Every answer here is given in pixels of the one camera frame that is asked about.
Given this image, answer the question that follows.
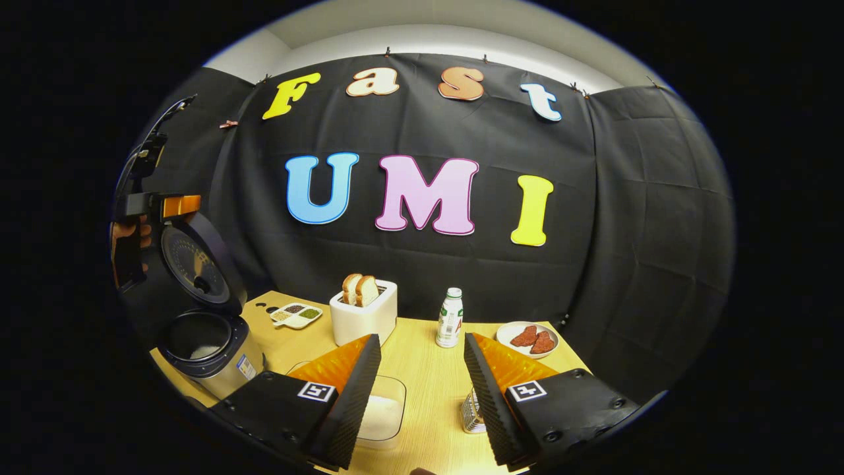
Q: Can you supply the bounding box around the white round plate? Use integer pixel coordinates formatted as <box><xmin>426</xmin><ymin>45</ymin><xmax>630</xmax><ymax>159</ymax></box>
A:
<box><xmin>496</xmin><ymin>321</ymin><xmax>560</xmax><ymax>360</ymax></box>

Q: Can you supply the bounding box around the black silver rice cooker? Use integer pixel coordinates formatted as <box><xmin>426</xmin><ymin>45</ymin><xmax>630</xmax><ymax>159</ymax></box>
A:
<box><xmin>157</xmin><ymin>211</ymin><xmax>266</xmax><ymax>400</ymax></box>

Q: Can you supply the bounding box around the white bottle green label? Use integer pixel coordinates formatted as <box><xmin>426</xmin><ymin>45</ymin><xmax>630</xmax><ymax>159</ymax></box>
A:
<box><xmin>435</xmin><ymin>287</ymin><xmax>464</xmax><ymax>348</ymax></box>

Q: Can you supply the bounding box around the white divided grain dish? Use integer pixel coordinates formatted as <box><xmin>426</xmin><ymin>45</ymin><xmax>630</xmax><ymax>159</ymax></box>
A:
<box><xmin>269</xmin><ymin>302</ymin><xmax>324</xmax><ymax>330</ymax></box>

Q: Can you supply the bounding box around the clear plastic container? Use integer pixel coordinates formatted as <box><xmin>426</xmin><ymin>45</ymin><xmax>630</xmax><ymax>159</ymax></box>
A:
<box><xmin>287</xmin><ymin>361</ymin><xmax>407</xmax><ymax>451</ymax></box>

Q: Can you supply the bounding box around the white toaster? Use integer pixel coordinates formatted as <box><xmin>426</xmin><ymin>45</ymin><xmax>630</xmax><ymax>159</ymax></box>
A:
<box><xmin>329</xmin><ymin>280</ymin><xmax>398</xmax><ymax>348</ymax></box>

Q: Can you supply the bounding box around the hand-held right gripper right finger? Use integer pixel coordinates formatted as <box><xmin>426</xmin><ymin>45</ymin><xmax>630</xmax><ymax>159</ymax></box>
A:
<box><xmin>464</xmin><ymin>332</ymin><xmax>640</xmax><ymax>472</ymax></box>

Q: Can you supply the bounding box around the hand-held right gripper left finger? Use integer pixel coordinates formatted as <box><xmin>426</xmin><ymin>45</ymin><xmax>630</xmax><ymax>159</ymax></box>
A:
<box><xmin>210</xmin><ymin>333</ymin><xmax>383</xmax><ymax>472</ymax></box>

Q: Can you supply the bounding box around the black backdrop cloth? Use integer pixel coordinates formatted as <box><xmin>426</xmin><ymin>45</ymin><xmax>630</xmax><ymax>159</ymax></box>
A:
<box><xmin>119</xmin><ymin>53</ymin><xmax>736</xmax><ymax>396</ymax></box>

